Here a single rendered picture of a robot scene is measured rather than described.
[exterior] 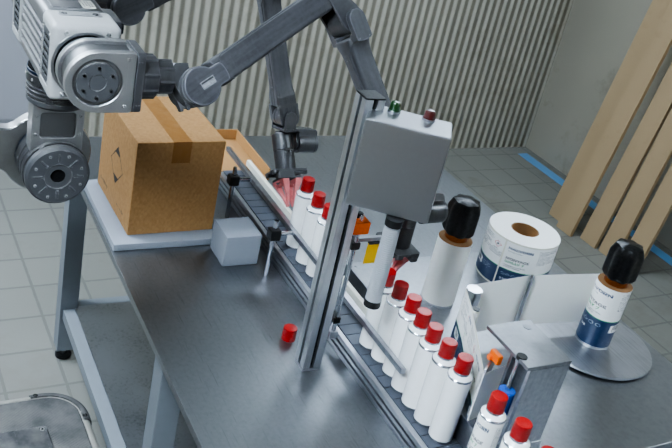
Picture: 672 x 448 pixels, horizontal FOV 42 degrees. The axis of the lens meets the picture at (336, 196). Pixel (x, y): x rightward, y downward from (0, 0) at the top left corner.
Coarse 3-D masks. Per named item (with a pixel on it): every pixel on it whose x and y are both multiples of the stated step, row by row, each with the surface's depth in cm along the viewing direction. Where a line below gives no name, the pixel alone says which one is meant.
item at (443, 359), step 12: (444, 348) 177; (456, 348) 178; (432, 360) 179; (444, 360) 178; (432, 372) 179; (444, 372) 178; (432, 384) 180; (420, 396) 184; (432, 396) 181; (420, 408) 184; (432, 408) 182; (420, 420) 184
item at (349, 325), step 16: (240, 176) 271; (240, 192) 261; (256, 192) 264; (256, 208) 255; (272, 224) 248; (288, 256) 235; (304, 272) 229; (352, 320) 214; (352, 336) 208; (368, 352) 204; (384, 384) 194; (400, 400) 191
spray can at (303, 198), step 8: (304, 176) 232; (304, 184) 231; (312, 184) 231; (296, 192) 233; (304, 192) 232; (312, 192) 233; (296, 200) 233; (304, 200) 232; (296, 208) 233; (304, 208) 233; (296, 216) 234; (304, 216) 234; (296, 224) 235; (288, 240) 238; (296, 248) 238
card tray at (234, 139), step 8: (224, 136) 304; (232, 136) 305; (240, 136) 302; (232, 144) 302; (240, 144) 302; (248, 144) 296; (224, 152) 295; (240, 152) 297; (248, 152) 297; (256, 152) 291; (224, 160) 289; (232, 160) 291; (256, 160) 291; (224, 168) 284; (232, 168) 285; (248, 168) 288; (264, 168) 286; (264, 176) 285
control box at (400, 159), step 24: (384, 120) 170; (408, 120) 172; (360, 144) 171; (384, 144) 171; (408, 144) 170; (432, 144) 169; (360, 168) 174; (384, 168) 173; (408, 168) 172; (432, 168) 171; (360, 192) 176; (384, 192) 175; (408, 192) 174; (432, 192) 173; (408, 216) 176
